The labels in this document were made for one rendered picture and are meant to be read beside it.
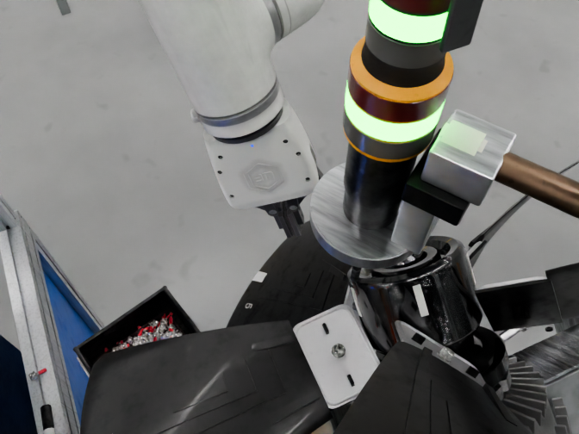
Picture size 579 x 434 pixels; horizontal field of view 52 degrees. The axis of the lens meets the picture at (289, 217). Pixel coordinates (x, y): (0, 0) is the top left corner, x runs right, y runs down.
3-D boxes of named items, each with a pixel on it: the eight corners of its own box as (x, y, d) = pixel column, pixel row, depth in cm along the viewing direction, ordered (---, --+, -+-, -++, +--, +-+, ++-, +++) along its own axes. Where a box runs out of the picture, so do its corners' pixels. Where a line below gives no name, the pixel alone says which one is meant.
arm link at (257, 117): (183, 128, 53) (196, 152, 55) (277, 105, 52) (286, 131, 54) (192, 76, 59) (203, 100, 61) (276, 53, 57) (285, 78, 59)
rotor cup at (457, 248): (538, 347, 58) (507, 225, 56) (441, 425, 51) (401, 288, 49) (431, 325, 71) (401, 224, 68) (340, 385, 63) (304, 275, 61)
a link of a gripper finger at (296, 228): (277, 199, 64) (295, 238, 69) (306, 193, 63) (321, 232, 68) (277, 179, 66) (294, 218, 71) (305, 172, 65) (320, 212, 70)
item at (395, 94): (446, 117, 29) (470, 45, 25) (407, 179, 27) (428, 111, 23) (368, 83, 30) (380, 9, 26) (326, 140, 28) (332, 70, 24)
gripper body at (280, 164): (189, 144, 55) (231, 220, 63) (293, 118, 53) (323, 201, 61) (196, 96, 60) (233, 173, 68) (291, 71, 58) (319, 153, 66)
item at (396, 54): (462, 30, 24) (470, 5, 23) (427, 82, 22) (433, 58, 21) (388, 1, 25) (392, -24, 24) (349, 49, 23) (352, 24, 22)
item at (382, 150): (449, 112, 28) (455, 94, 27) (409, 175, 26) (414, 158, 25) (368, 77, 30) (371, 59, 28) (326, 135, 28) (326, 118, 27)
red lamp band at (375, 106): (462, 72, 26) (470, 52, 25) (420, 139, 24) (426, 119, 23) (375, 37, 27) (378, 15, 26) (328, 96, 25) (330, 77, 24)
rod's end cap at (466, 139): (482, 155, 28) (494, 127, 26) (465, 185, 27) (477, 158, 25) (443, 137, 28) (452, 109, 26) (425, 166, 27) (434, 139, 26)
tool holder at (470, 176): (476, 214, 35) (533, 103, 27) (426, 308, 32) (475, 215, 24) (345, 152, 38) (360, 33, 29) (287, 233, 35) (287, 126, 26)
